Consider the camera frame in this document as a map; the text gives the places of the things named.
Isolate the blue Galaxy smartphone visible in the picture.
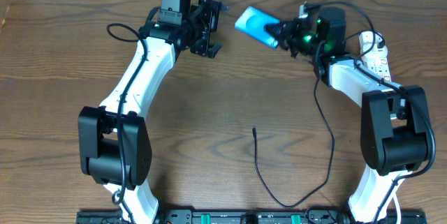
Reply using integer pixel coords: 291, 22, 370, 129
235, 6, 280, 48

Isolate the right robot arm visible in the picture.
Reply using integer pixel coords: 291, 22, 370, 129
262, 2, 436, 223

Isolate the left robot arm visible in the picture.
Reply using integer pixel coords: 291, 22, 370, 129
76, 0, 228, 223

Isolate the white charger adapter plug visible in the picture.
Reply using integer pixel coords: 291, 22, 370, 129
359, 31, 386, 54

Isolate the white power strip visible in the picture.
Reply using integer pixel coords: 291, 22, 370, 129
362, 46, 391, 82

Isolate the black charging cable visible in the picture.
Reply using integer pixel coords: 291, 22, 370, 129
251, 30, 386, 209

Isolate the white power strip cord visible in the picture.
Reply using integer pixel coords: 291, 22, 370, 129
391, 195, 402, 224

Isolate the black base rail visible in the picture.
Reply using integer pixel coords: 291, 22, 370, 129
75, 207, 428, 224

